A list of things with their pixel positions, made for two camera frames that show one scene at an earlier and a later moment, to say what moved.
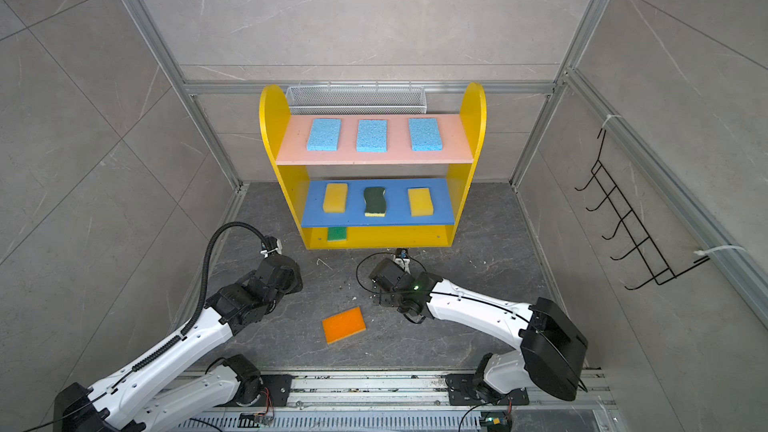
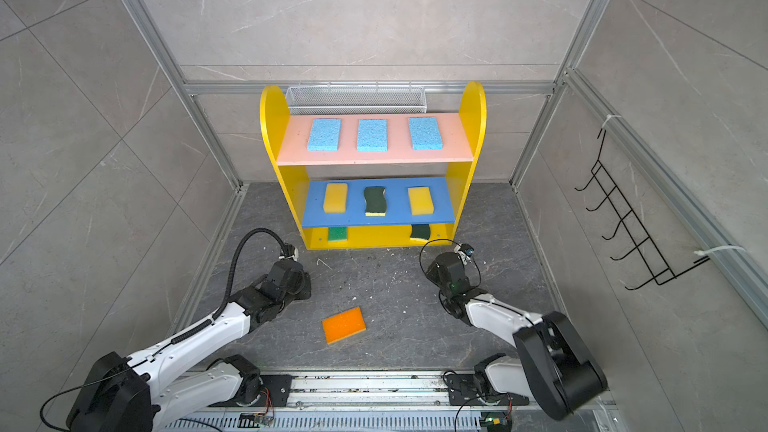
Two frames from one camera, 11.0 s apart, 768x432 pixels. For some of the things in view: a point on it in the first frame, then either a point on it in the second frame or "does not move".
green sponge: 337,233 does not move
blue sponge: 324,134 does not move
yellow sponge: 335,198 does not move
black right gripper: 384,299 → 433,271
